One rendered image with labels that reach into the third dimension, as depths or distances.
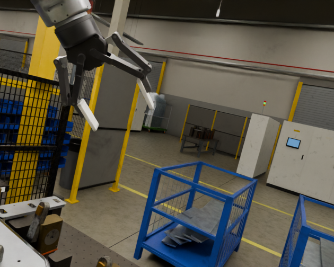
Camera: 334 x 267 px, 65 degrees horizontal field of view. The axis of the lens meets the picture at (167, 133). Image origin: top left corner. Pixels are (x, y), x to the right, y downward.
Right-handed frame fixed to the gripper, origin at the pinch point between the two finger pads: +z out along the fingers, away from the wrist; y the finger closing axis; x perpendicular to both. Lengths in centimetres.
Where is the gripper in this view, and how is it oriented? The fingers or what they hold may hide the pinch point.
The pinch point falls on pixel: (121, 113)
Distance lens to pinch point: 57.9
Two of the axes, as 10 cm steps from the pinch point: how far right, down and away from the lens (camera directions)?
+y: 9.3, -3.3, -1.6
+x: -0.3, -5.0, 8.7
